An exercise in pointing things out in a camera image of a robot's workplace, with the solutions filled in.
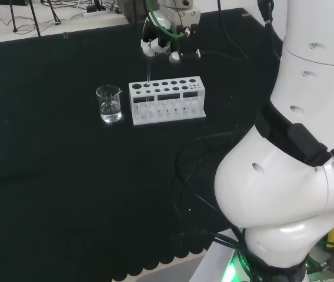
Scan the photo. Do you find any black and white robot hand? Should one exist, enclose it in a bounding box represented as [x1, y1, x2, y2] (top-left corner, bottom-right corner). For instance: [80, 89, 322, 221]
[140, 0, 202, 63]

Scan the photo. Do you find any white test tube rack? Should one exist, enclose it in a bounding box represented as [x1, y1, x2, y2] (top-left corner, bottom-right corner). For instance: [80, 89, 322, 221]
[128, 75, 208, 126]

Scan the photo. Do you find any white power strip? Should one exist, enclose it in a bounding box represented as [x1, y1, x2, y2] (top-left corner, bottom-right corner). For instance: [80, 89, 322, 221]
[78, 4, 105, 16]

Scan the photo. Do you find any clear glass beaker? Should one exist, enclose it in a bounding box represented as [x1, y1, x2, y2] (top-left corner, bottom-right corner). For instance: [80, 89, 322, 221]
[96, 84, 123, 123]

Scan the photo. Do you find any black tripod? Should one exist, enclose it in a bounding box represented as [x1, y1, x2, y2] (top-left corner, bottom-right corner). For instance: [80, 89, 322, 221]
[9, 0, 42, 38]
[39, 0, 61, 25]

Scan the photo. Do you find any black bench cloth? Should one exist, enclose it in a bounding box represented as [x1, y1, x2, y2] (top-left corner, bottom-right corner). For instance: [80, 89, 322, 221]
[0, 7, 285, 282]

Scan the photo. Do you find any black looped cable bundle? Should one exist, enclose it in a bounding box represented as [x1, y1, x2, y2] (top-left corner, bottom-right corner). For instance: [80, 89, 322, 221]
[171, 132, 259, 262]

